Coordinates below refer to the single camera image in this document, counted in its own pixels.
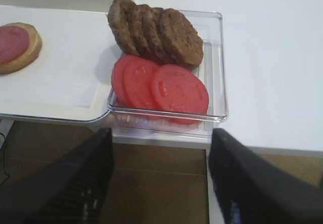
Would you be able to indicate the bottom bun half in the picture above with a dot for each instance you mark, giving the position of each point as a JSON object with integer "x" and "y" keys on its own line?
{"x": 30, "y": 55}

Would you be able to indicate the brown burger patty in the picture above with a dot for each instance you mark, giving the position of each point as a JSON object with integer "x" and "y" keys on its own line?
{"x": 180, "y": 39}
{"x": 118, "y": 16}
{"x": 150, "y": 20}
{"x": 135, "y": 24}

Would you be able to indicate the red tomato slice front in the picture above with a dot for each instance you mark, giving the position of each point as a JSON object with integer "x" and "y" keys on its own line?
{"x": 177, "y": 89}

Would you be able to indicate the brown burger patty back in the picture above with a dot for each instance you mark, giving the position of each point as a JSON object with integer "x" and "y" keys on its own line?
{"x": 118, "y": 16}

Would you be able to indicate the white tray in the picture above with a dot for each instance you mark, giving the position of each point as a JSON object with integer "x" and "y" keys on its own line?
{"x": 38, "y": 110}

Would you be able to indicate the red tomato slice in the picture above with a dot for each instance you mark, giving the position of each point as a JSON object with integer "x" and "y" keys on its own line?
{"x": 137, "y": 78}
{"x": 117, "y": 77}
{"x": 177, "y": 89}

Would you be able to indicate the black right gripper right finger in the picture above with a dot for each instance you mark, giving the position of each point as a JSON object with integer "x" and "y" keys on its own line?
{"x": 251, "y": 190}

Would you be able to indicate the pink ham slice on bun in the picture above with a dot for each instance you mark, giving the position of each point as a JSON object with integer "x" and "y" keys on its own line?
{"x": 14, "y": 42}

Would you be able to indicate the clear plastic patty tomato container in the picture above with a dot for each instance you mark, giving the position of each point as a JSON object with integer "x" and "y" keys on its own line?
{"x": 211, "y": 73}

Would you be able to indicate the brown burger patty front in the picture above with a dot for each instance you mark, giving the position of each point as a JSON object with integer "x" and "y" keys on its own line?
{"x": 180, "y": 39}

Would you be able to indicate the red tomato slice back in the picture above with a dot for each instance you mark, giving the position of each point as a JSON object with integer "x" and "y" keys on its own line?
{"x": 117, "y": 77}

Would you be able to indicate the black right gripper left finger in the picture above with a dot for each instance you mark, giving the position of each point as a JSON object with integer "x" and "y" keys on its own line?
{"x": 69, "y": 190}

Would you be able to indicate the red tomato slice middle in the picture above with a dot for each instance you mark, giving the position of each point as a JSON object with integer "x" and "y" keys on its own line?
{"x": 137, "y": 78}

